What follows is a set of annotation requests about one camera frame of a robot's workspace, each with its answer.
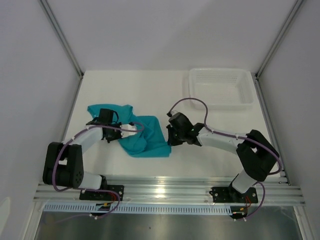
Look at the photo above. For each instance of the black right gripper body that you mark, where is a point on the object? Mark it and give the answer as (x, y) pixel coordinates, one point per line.
(176, 137)

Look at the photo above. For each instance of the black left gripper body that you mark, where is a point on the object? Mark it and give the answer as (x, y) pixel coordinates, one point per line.
(113, 134)

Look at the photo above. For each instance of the teal t shirt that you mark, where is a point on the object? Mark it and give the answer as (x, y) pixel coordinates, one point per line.
(150, 143)

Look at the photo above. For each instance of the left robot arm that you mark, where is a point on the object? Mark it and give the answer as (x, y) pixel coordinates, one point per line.
(64, 165)

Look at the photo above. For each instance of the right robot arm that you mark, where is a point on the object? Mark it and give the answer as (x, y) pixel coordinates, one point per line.
(256, 154)

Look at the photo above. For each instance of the white perforated plastic basket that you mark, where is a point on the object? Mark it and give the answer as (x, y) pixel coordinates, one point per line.
(226, 89)

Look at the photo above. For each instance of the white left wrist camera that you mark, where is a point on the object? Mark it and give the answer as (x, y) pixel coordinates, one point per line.
(128, 130)

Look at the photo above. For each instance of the left aluminium frame post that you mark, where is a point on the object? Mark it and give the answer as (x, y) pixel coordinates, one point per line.
(53, 21)

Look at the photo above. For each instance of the aluminium frame post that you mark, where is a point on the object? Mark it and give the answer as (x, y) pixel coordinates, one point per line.
(284, 29)
(53, 21)

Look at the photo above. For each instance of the aluminium rail beam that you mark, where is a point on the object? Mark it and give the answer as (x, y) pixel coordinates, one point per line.
(195, 190)

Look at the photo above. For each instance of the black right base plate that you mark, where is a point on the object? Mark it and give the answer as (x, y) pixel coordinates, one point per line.
(226, 194)

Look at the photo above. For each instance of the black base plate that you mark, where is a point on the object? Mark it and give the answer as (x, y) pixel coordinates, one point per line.
(226, 194)
(103, 196)

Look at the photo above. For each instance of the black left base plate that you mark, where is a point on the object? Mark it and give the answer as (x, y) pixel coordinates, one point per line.
(103, 196)

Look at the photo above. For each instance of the right aluminium frame post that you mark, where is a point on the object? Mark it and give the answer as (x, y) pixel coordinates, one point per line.
(284, 29)

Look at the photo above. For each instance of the white slotted cable duct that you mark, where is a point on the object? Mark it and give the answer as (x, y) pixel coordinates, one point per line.
(132, 208)

